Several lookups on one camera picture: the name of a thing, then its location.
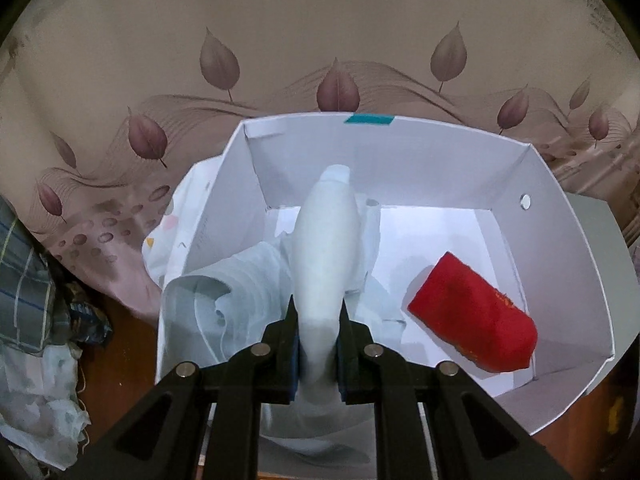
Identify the white floral cloth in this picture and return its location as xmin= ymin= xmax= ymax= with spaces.
xmin=0 ymin=344 xmax=92 ymax=472

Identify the grey plaid cloth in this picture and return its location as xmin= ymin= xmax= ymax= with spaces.
xmin=0 ymin=195 xmax=72 ymax=357

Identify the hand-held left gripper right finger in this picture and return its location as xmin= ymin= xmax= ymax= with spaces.
xmin=337 ymin=302 xmax=571 ymax=480

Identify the white shoe box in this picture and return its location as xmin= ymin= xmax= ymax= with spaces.
xmin=156 ymin=112 xmax=615 ymax=437

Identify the grey storage box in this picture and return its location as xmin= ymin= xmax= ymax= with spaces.
xmin=564 ymin=192 xmax=637 ymax=262

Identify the white dotted sheet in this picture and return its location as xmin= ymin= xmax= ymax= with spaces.
xmin=141 ymin=157 xmax=531 ymax=480

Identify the leaf print bed cover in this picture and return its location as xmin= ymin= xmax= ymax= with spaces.
xmin=0 ymin=0 xmax=640 ymax=322

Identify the red underwear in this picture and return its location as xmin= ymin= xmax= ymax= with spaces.
xmin=407 ymin=251 xmax=539 ymax=374

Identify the blue snack packet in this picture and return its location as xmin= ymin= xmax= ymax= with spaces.
xmin=65 ymin=282 xmax=114 ymax=347

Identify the white underwear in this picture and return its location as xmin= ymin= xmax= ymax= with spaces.
xmin=291 ymin=163 xmax=364 ymax=403

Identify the pale blue underwear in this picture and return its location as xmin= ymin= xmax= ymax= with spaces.
xmin=162 ymin=240 xmax=301 ymax=371

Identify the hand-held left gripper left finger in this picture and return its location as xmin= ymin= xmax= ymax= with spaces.
xmin=65 ymin=295 xmax=301 ymax=480

